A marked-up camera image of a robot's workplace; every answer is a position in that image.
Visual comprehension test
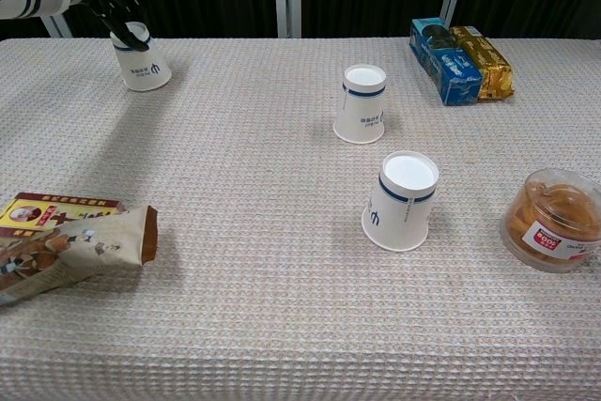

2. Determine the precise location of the beige woven tablecloth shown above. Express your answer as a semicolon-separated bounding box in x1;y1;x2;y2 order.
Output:
0;37;601;401

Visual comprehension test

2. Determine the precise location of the blue cookie box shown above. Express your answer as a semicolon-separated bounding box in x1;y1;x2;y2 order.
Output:
408;18;485;107

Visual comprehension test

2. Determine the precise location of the gold foil cookie pack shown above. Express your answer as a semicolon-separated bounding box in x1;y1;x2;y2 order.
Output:
449;25;516;101

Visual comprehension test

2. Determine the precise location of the clear plastic cookie tub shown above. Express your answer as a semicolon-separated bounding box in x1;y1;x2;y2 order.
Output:
498;168;601;274

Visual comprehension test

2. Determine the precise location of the red and gold snack box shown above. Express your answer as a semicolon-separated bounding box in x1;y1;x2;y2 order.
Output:
0;192;129;239

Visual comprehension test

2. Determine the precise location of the beige printed snack bag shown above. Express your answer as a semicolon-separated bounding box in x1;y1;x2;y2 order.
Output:
0;205;160;308

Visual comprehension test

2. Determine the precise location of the white paper cup blue stripe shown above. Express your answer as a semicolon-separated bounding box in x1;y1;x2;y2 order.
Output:
361;150;440;253
110;21;173;93
332;63;388;145

